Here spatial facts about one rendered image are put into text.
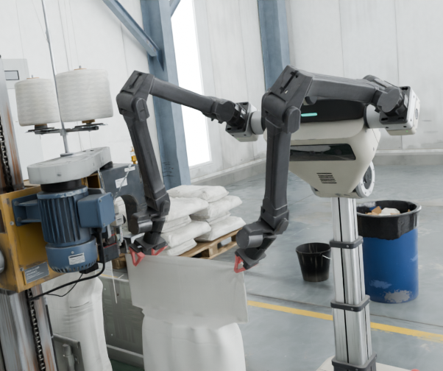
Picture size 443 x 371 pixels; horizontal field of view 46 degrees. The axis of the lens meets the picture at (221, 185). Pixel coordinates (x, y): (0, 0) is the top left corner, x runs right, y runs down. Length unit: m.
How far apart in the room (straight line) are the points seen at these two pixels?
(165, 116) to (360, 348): 6.14
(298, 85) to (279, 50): 9.14
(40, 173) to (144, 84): 0.40
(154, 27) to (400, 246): 5.34
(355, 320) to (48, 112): 1.39
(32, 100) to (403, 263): 2.76
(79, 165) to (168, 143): 6.37
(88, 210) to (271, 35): 9.15
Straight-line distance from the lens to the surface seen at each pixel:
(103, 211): 1.58
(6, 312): 1.87
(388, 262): 3.80
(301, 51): 10.48
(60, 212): 1.60
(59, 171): 1.56
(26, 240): 1.76
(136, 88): 1.62
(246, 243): 1.52
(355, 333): 2.21
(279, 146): 1.37
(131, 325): 2.66
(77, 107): 1.66
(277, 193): 1.47
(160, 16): 7.76
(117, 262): 5.23
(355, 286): 2.14
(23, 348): 1.89
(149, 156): 1.71
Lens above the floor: 1.56
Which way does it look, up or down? 10 degrees down
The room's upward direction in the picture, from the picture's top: 6 degrees counter-clockwise
